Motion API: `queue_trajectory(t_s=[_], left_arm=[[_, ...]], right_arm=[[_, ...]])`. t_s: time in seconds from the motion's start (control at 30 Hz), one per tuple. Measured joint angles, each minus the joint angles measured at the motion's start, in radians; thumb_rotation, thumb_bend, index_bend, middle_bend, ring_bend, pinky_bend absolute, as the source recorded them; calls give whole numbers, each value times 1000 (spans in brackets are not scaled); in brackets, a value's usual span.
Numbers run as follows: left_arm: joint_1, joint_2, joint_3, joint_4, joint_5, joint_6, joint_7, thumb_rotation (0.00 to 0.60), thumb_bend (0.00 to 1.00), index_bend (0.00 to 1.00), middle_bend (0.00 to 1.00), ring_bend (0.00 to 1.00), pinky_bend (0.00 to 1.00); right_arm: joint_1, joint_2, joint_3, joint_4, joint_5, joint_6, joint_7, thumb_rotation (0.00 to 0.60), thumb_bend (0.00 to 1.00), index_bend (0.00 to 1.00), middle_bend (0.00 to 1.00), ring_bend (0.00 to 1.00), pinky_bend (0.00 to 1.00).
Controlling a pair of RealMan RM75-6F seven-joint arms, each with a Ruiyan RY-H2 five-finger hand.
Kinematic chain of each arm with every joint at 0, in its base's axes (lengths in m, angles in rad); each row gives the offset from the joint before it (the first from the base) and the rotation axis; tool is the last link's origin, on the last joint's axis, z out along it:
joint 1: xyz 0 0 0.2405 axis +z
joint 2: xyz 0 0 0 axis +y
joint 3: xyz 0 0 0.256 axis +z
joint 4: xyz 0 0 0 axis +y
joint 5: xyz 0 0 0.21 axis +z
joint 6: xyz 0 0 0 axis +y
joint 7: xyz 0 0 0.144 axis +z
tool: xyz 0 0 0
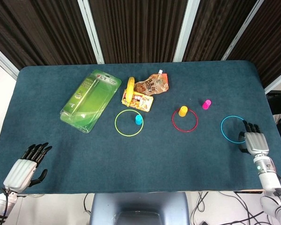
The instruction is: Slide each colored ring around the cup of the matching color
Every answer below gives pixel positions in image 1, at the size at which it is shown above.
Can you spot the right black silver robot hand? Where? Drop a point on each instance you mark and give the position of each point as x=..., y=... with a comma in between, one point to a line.
x=256, y=143

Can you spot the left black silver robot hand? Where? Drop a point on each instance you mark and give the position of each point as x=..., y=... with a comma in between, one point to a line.
x=19, y=174

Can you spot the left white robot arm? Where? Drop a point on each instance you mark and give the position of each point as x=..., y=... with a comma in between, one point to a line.
x=1, y=206

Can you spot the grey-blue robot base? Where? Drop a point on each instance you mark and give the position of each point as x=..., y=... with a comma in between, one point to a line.
x=140, y=206

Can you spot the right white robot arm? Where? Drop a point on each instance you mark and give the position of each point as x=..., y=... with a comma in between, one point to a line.
x=268, y=178

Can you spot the magenta small cup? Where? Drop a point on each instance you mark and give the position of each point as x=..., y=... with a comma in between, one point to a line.
x=206, y=104

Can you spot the orange small cup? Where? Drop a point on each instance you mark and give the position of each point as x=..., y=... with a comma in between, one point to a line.
x=183, y=111

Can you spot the cyan small cup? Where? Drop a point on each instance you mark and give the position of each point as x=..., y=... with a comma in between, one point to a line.
x=138, y=119

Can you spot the black fabric object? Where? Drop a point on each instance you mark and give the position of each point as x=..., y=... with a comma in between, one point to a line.
x=277, y=103

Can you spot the dark teal table cloth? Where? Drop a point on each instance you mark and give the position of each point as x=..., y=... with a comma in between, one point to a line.
x=61, y=152

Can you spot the black power adapter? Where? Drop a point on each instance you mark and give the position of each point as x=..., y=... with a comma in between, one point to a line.
x=204, y=222

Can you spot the green blister pack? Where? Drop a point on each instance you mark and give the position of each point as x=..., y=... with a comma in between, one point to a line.
x=89, y=100

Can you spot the dark brown ribbed partition panel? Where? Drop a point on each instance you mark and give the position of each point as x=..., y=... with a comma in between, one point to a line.
x=271, y=42
x=37, y=30
x=138, y=30
x=215, y=30

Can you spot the brown spouted drink pouch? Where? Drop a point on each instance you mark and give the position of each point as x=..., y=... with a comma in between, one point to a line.
x=152, y=85

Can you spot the orange snack packet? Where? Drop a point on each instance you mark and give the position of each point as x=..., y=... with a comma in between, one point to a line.
x=142, y=103

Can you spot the yellow banana toy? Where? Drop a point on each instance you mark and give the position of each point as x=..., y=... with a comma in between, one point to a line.
x=130, y=89

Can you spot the white partition post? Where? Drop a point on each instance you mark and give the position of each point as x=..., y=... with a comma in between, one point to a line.
x=243, y=30
x=186, y=30
x=277, y=82
x=90, y=30
x=4, y=62

